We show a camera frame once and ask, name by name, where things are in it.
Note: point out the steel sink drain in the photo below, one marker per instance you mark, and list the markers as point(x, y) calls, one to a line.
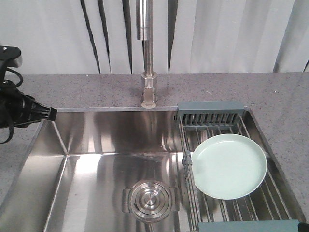
point(149, 200)

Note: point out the white pleated curtain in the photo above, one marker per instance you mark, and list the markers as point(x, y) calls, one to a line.
point(189, 36)

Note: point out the grey-blue dish drying rack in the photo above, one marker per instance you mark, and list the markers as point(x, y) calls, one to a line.
point(270, 208)

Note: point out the light green round plate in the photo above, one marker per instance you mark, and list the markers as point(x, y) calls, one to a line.
point(228, 166)

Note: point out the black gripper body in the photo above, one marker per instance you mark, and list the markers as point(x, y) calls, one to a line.
point(15, 106)

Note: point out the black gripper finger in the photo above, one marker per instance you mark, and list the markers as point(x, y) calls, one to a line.
point(41, 112)
point(303, 227)

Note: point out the stainless steel sink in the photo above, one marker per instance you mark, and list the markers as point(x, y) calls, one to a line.
point(78, 166)

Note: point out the stainless steel faucet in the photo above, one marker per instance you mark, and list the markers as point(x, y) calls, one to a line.
point(144, 22)

